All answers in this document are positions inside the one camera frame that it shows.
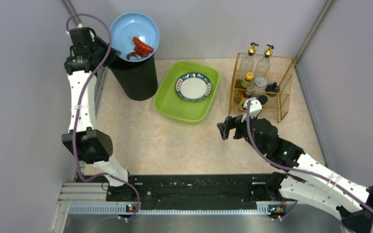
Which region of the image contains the small brown cap bottle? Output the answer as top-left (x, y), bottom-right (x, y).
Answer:
top-left (238, 88), bottom-right (253, 112)

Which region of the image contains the white plate with green rim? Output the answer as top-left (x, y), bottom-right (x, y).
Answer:
top-left (174, 72), bottom-right (212, 102)

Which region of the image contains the red sausage on blue plate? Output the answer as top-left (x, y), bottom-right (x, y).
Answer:
top-left (133, 37), bottom-right (154, 53)

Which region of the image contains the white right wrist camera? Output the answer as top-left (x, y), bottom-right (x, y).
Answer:
top-left (240, 97), bottom-right (262, 122)

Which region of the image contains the small dark spice bottle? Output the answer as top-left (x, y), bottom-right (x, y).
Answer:
top-left (257, 95), bottom-right (268, 106)

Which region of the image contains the green plastic basin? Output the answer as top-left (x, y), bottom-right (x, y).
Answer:
top-left (153, 61), bottom-right (220, 124)

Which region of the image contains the black plastic trash bin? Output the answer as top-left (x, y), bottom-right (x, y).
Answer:
top-left (108, 56), bottom-right (158, 101)

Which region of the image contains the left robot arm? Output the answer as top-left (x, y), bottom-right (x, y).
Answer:
top-left (62, 27), bottom-right (138, 201)

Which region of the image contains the clear glass bottle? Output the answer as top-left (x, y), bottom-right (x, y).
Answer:
top-left (255, 44), bottom-right (274, 78)

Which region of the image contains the black lid jar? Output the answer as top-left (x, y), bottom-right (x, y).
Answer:
top-left (265, 82), bottom-right (280, 97)

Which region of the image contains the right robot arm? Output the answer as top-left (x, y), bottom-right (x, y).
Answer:
top-left (217, 115), bottom-right (373, 233)

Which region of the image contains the gold wire rack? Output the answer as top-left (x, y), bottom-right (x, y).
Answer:
top-left (228, 52), bottom-right (295, 123)

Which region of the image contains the blue plate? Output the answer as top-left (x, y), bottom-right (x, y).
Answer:
top-left (110, 12), bottom-right (160, 62)

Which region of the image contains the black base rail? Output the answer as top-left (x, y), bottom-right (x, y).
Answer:
top-left (106, 174), bottom-right (290, 218)

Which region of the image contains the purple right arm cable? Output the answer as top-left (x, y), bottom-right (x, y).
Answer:
top-left (245, 101), bottom-right (373, 233)

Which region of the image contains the dark curled sausage strip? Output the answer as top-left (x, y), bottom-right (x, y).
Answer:
top-left (126, 47), bottom-right (149, 60)

